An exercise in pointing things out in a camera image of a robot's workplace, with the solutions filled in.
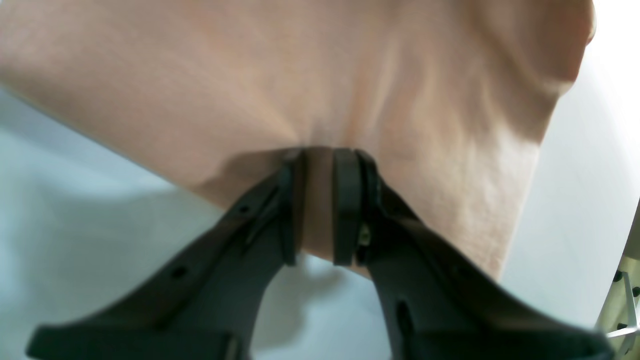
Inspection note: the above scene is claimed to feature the aluminium frame stand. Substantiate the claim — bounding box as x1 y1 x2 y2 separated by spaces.
596 205 640 347

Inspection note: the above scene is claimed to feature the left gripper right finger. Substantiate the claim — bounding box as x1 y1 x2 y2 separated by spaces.
333 148 614 360

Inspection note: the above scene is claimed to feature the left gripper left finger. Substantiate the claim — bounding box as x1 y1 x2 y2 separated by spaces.
26 149 306 360

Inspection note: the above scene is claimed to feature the peach t-shirt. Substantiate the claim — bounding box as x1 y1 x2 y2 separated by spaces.
1 0 595 280

